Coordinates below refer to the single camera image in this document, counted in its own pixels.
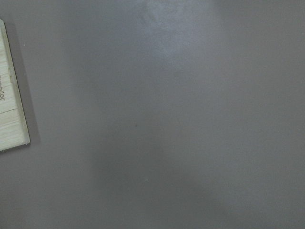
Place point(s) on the bamboo cutting board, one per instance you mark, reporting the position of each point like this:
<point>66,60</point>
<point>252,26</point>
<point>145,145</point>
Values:
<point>13,125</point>

